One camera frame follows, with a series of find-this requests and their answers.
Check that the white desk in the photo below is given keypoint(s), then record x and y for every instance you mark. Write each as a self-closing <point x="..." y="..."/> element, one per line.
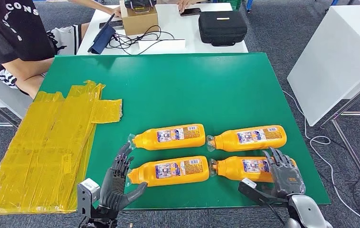
<point x="180" y="28"/>

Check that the white flat box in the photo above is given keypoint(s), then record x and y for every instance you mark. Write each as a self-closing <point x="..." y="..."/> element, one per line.
<point x="161" y="46"/>

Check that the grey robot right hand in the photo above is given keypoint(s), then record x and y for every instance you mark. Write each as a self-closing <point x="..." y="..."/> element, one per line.
<point x="287" y="179"/>

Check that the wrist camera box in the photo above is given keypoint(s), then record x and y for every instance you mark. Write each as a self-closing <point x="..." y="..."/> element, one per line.
<point x="249" y="185"/>
<point x="87" y="192"/>

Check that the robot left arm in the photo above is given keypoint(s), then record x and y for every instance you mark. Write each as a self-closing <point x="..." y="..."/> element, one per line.
<point x="104" y="218"/>

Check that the black controller device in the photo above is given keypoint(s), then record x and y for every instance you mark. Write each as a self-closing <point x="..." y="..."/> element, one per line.
<point x="139" y="3"/>

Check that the yellow taped cardboard sheet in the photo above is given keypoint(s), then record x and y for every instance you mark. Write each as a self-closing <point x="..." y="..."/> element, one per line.
<point x="41" y="151"/>

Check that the person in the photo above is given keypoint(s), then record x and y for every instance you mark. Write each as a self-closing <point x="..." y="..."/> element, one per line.
<point x="10" y="28"/>
<point x="184" y="3"/>
<point x="98" y="5"/>

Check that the cardboard box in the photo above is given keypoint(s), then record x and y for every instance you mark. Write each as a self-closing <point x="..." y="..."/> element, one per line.
<point x="139" y="23"/>

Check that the dark flat tablet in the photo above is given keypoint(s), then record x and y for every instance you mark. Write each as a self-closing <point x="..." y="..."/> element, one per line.
<point x="119" y="24"/>

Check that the white cabinet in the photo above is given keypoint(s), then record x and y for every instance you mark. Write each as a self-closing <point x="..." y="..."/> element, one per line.
<point x="334" y="56"/>

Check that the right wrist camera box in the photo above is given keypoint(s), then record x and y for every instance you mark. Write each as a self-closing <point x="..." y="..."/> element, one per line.
<point x="249" y="185"/>

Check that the black carrying case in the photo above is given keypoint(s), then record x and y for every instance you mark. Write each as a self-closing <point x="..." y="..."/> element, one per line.
<point x="222" y="30"/>

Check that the green plastic crate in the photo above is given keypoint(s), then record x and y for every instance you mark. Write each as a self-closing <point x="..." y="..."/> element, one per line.
<point x="233" y="3"/>

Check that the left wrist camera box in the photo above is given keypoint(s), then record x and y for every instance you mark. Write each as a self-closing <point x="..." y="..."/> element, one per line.
<point x="87" y="192"/>

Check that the orange detergent bottle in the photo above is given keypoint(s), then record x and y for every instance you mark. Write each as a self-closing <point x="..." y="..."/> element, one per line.
<point x="230" y="168"/>
<point x="249" y="146"/>
<point x="170" y="143"/>
<point x="167" y="181"/>

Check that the black smartphone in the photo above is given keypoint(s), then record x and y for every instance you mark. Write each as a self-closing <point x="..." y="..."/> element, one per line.
<point x="191" y="12"/>

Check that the metal stand frame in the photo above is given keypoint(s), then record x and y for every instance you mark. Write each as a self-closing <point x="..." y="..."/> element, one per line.
<point x="350" y="150"/>

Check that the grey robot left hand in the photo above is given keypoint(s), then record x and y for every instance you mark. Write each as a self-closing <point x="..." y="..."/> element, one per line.
<point x="114" y="188"/>

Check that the navy blue pouch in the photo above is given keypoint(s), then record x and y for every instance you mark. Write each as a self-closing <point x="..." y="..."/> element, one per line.
<point x="103" y="39"/>

